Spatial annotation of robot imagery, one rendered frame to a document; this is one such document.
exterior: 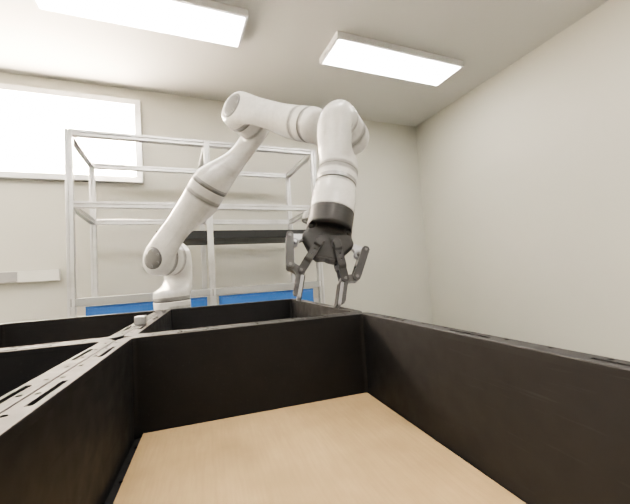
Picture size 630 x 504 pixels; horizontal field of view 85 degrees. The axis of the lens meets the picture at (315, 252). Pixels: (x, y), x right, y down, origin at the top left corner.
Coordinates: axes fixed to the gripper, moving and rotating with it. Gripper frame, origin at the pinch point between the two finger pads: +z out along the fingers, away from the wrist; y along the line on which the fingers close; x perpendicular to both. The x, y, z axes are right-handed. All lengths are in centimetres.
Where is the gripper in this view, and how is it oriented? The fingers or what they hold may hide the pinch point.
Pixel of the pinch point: (319, 294)
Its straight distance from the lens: 53.0
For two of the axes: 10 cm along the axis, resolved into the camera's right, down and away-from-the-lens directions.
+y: 9.8, 1.9, 0.8
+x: -1.3, 3.1, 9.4
